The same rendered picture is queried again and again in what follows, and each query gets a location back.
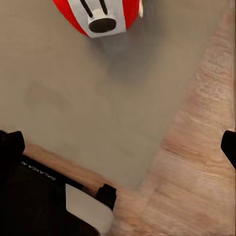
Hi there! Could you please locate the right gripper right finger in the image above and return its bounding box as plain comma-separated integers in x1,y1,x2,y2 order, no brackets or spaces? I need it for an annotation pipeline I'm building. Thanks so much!
221,130,236,169

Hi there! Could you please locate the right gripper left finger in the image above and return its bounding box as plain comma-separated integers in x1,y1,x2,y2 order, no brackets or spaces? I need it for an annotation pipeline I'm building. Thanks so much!
0,131,25,189

